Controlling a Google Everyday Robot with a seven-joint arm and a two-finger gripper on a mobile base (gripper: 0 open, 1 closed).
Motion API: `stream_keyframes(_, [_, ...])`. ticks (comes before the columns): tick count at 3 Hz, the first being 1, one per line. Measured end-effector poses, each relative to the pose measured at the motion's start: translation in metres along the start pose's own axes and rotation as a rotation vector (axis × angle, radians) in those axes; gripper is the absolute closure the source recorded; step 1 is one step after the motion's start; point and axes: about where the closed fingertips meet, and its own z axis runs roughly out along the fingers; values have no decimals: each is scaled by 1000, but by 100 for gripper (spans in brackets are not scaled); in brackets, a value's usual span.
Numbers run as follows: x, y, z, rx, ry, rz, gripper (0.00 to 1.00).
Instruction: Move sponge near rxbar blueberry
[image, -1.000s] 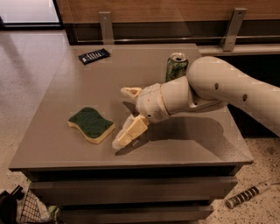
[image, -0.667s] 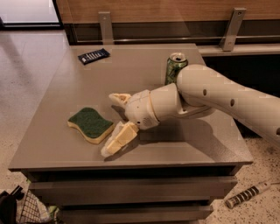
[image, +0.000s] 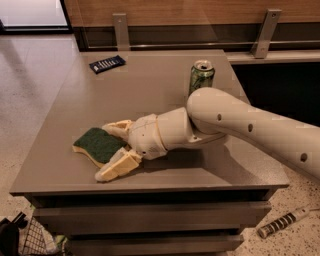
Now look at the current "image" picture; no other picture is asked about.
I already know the right metal bracket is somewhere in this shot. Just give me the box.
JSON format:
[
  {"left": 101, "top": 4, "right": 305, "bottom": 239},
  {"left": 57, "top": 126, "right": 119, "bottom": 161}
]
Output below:
[{"left": 251, "top": 9, "right": 282, "bottom": 59}]

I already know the blue rxbar blueberry wrapper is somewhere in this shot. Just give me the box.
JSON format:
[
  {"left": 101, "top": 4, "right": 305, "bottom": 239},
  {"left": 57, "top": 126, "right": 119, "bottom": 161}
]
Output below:
[{"left": 89, "top": 55, "right": 126, "bottom": 74}]

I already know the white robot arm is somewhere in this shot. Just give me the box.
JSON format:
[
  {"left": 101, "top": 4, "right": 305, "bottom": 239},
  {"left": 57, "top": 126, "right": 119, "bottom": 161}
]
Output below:
[{"left": 95, "top": 87, "right": 320, "bottom": 182}]

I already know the left metal bracket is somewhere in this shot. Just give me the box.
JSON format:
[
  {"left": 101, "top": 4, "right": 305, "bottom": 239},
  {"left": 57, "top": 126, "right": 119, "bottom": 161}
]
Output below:
[{"left": 112, "top": 13, "right": 130, "bottom": 51}]

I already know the white power strip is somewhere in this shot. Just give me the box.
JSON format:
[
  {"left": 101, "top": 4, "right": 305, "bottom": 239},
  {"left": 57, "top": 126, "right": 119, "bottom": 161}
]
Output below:
[{"left": 257, "top": 207, "right": 319, "bottom": 239}]

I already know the grey drawer cabinet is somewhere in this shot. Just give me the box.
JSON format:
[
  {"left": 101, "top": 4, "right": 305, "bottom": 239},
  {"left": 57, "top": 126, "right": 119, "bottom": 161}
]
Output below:
[{"left": 11, "top": 50, "right": 288, "bottom": 242}]

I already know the black object on floor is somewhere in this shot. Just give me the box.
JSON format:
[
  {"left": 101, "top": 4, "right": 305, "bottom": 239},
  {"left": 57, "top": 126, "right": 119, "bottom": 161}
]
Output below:
[{"left": 0, "top": 212, "right": 28, "bottom": 256}]

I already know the green soda can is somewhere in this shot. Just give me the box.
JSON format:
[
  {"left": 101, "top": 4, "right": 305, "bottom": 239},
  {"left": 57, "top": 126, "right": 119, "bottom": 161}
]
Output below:
[{"left": 189, "top": 59, "right": 215, "bottom": 94}]

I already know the upper grey drawer front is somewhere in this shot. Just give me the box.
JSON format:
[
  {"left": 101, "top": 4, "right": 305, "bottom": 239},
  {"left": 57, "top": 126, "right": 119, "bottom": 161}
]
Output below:
[{"left": 34, "top": 201, "right": 271, "bottom": 236}]

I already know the grey drawer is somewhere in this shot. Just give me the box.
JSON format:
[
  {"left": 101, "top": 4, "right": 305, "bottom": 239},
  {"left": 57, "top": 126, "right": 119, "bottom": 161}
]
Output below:
[
  {"left": 34, "top": 201, "right": 271, "bottom": 236},
  {"left": 67, "top": 235, "right": 244, "bottom": 256}
]

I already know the green and yellow sponge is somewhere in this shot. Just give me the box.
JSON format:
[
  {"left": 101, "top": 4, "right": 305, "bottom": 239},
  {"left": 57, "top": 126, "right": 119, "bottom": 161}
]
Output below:
[{"left": 72, "top": 128, "right": 127, "bottom": 168}]

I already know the metal bracket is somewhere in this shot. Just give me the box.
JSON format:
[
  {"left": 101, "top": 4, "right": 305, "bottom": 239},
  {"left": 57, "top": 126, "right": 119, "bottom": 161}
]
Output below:
[
  {"left": 251, "top": 9, "right": 282, "bottom": 59},
  {"left": 112, "top": 13, "right": 130, "bottom": 51}
]

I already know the wire basket with cloth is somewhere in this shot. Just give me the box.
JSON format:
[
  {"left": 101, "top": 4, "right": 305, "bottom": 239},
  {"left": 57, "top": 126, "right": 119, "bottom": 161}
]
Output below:
[{"left": 19, "top": 217, "right": 65, "bottom": 256}]

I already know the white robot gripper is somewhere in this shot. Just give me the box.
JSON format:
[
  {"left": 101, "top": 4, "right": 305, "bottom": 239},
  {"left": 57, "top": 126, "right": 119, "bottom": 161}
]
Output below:
[{"left": 95, "top": 114, "right": 167, "bottom": 182}]

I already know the lower grey drawer front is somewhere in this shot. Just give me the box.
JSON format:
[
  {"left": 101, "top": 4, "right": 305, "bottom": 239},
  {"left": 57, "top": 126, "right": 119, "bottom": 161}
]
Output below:
[{"left": 67, "top": 235, "right": 244, "bottom": 256}]

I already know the horizontal metal rail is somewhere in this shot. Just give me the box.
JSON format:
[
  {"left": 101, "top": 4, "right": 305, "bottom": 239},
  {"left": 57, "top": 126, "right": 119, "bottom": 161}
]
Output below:
[{"left": 87, "top": 39, "right": 320, "bottom": 50}]

